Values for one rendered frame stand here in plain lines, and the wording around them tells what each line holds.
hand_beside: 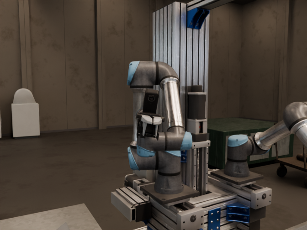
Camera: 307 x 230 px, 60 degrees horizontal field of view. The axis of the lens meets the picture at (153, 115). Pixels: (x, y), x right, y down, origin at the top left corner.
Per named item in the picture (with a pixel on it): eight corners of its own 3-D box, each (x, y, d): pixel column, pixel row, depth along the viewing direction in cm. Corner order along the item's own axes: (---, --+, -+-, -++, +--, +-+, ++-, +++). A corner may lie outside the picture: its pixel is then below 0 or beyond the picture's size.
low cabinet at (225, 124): (231, 145, 744) (232, 117, 736) (293, 161, 580) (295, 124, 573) (169, 153, 648) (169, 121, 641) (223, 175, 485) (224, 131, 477)
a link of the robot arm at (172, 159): (182, 173, 130) (183, 146, 129) (155, 174, 129) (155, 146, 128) (178, 166, 142) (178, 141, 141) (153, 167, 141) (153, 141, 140)
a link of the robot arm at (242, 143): (222, 156, 164) (223, 134, 163) (240, 154, 169) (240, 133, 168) (235, 160, 153) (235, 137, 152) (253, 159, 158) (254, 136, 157)
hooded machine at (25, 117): (38, 134, 934) (36, 88, 920) (41, 137, 872) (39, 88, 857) (12, 136, 893) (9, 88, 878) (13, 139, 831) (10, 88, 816)
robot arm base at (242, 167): (218, 172, 164) (219, 156, 163) (235, 168, 172) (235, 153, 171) (237, 179, 151) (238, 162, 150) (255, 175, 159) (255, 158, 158)
